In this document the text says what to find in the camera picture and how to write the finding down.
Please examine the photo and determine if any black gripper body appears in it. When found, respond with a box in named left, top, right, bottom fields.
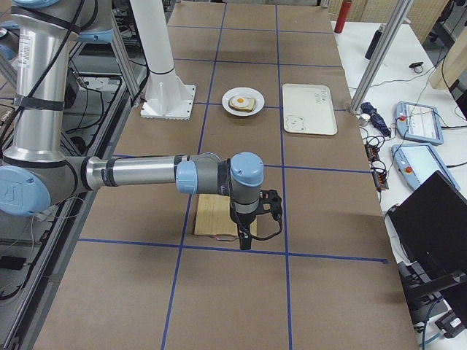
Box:
left=231, top=210, right=258, bottom=236

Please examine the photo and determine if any white round plate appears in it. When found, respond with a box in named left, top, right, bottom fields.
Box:
left=222, top=87, right=265, bottom=117

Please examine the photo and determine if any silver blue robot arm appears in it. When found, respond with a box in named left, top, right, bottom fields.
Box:
left=1, top=1, right=266, bottom=250

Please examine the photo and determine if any bread slice with fried egg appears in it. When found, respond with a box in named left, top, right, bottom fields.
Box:
left=228, top=96, right=256, bottom=112

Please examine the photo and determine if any wooden cutting board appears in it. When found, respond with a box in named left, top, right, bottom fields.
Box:
left=194, top=195, right=238, bottom=240

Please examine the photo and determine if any cream bear serving tray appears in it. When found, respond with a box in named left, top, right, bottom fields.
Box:
left=282, top=83, right=338, bottom=136

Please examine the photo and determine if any folded dark blue umbrella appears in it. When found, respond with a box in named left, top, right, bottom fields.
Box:
left=360, top=102, right=391, bottom=137

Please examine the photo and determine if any lower blue teach pendant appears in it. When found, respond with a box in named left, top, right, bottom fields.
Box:
left=391, top=143, right=460, bottom=190

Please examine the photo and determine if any blue teach pendant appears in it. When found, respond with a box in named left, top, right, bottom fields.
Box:
left=394, top=101, right=444, bottom=146
left=391, top=143, right=460, bottom=190

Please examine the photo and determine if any black laptop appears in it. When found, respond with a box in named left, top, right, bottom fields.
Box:
left=388, top=171, right=466, bottom=324

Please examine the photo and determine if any upper blue teach pendant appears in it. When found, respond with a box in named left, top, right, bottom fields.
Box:
left=394, top=101, right=444, bottom=146

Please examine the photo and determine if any red bottle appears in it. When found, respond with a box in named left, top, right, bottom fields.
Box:
left=334, top=0, right=352, bottom=34

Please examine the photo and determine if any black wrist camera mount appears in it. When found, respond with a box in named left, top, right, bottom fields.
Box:
left=254, top=190, right=283, bottom=220

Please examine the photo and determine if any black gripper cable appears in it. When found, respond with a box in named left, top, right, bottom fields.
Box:
left=225, top=157, right=284, bottom=241

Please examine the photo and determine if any white pedestal column base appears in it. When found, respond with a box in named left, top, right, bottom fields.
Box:
left=131, top=0, right=196, bottom=120

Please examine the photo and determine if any aluminium frame post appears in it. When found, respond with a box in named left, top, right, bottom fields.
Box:
left=349, top=0, right=414, bottom=114

